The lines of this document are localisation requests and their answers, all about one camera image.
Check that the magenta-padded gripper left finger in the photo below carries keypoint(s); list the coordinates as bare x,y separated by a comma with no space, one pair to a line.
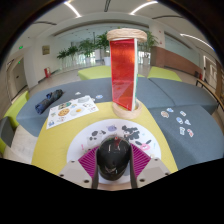
88,163

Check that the brass wall plaque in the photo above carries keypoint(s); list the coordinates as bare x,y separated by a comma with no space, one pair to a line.
46,50

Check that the red panel wooden-ended stand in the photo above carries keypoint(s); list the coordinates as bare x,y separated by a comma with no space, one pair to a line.
122,73

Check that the dark framed chair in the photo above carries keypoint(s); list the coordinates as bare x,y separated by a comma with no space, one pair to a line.
208,89

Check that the strip ceiling lights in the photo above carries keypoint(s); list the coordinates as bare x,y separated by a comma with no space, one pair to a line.
72,8

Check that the large grey upholstered bench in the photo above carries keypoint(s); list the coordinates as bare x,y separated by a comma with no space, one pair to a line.
33,120

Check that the folded dark blue umbrella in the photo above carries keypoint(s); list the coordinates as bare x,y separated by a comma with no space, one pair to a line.
48,101

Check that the small cartoon sticker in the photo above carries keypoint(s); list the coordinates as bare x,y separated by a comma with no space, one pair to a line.
182,113
170,109
165,114

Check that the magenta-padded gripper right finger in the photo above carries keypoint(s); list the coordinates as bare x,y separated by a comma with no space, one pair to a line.
140,163

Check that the red fire extinguisher cabinet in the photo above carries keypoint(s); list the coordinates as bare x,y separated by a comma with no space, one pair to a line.
47,72

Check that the lime green bench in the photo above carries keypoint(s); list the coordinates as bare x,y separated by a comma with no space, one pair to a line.
163,74
15,108
95,72

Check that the green exit sign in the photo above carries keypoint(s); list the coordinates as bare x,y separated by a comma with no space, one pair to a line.
21,47

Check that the group of potted plants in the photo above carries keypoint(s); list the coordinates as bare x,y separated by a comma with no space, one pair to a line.
86,46

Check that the white food-print sticker sheet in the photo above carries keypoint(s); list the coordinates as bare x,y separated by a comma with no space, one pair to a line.
71,111

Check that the small grey ottoman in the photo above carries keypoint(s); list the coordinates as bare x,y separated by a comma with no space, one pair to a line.
5,131

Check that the round white cartoon mouse pad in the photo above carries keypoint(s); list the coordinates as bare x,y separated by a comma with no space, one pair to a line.
83,140

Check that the black computer mouse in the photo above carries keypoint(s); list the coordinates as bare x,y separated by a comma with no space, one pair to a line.
113,158

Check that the grey door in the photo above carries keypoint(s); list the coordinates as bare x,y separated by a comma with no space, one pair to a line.
19,75

